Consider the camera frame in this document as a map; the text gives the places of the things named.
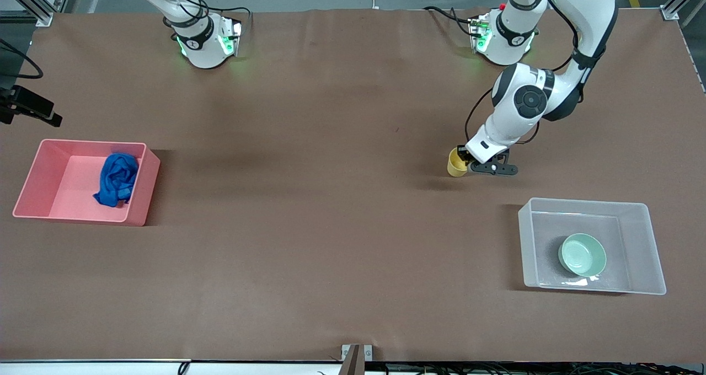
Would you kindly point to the brown table cover sheet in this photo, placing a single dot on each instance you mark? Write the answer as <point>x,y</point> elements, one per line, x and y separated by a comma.
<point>353,226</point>

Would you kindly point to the clear plastic bin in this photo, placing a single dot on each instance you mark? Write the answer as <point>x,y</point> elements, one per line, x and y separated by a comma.
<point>538,253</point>

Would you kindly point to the pink plastic bin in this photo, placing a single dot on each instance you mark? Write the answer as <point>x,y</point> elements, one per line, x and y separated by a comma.
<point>66,187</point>

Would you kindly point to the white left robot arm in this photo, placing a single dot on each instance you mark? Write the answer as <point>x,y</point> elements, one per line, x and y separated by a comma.
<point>584,11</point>

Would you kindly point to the blue cloth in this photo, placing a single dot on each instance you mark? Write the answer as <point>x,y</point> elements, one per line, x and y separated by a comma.
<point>117,179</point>

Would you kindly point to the yellow plastic cup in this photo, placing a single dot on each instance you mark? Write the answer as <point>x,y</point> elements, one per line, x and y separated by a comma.
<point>454,166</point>

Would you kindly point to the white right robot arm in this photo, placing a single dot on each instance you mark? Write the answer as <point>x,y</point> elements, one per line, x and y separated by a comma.
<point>201,49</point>

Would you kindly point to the grey metal bracket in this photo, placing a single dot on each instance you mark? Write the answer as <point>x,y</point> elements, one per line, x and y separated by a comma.
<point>353,361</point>

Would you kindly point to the mint green bowl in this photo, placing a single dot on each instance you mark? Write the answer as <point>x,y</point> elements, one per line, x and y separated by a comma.
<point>582,255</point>

